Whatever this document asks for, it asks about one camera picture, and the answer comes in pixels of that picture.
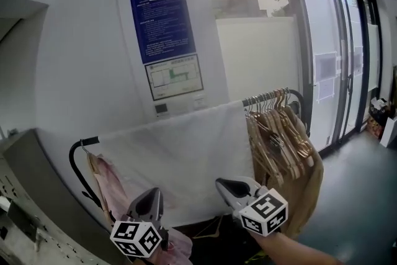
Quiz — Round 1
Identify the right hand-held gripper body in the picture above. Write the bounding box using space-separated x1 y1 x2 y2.
215 176 289 237

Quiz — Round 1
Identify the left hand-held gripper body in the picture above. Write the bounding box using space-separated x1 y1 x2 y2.
110 187 170 258

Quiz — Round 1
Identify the white cloth garment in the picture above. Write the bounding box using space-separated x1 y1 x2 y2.
95 99 257 228

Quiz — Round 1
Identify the black clothes rack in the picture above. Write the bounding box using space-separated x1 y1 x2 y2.
68 88 311 218

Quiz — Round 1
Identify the person's right forearm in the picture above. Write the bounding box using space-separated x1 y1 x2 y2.
248 230 344 265

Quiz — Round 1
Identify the yellow and black fabric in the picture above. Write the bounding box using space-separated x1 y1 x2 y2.
244 249 268 265

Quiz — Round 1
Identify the thin wooden hanger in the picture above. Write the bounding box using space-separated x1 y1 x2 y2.
192 215 225 240

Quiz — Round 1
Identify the beige hanging garment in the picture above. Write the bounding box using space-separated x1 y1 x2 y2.
252 108 325 240

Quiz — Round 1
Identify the pink hanging garment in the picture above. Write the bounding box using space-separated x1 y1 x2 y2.
86 151 194 265

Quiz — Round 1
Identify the row of wooden hangers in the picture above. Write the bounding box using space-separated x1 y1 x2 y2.
243 88 314 187

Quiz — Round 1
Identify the grey metal cabinet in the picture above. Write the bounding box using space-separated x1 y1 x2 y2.
0 128 127 265

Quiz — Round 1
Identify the white paper sheet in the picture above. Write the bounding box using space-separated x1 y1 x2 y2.
316 79 336 104

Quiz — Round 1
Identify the pile of packages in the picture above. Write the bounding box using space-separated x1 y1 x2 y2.
367 97 390 140

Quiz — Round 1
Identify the white cardboard box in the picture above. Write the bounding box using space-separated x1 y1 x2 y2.
380 116 397 149

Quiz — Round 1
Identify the framed paper notice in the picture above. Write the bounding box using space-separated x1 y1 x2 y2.
314 52 337 82

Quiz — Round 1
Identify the framed floor plan sign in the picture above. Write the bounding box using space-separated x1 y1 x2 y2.
144 53 205 101

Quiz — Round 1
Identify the white wall switch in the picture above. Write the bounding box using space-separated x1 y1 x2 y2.
192 94 207 111

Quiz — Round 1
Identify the dark wall control panel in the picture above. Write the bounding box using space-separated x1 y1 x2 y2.
154 103 170 117

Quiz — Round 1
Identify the glass door with black frame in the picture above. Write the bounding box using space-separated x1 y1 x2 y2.
297 0 348 153
339 0 370 139

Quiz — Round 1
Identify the blue wall poster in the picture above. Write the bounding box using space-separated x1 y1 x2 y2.
128 0 197 65

